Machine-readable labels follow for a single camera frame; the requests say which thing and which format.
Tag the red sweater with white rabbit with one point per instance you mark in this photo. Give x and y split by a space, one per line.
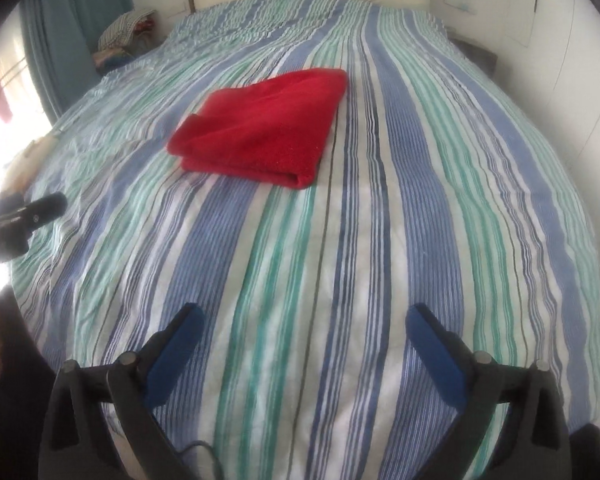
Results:
265 125

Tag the wall socket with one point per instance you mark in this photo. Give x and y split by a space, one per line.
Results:
460 2

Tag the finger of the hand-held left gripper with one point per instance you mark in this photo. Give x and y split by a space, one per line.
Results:
45 208

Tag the striped bed sheet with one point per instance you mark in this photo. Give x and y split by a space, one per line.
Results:
330 270

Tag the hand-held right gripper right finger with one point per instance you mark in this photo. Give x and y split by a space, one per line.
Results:
435 350

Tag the patterned cushion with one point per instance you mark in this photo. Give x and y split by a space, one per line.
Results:
32 157

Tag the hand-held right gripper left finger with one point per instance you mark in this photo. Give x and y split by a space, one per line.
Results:
172 360

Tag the blue curtain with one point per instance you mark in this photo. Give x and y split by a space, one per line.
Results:
65 30

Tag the pile of clothes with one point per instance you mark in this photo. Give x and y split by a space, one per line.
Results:
125 35

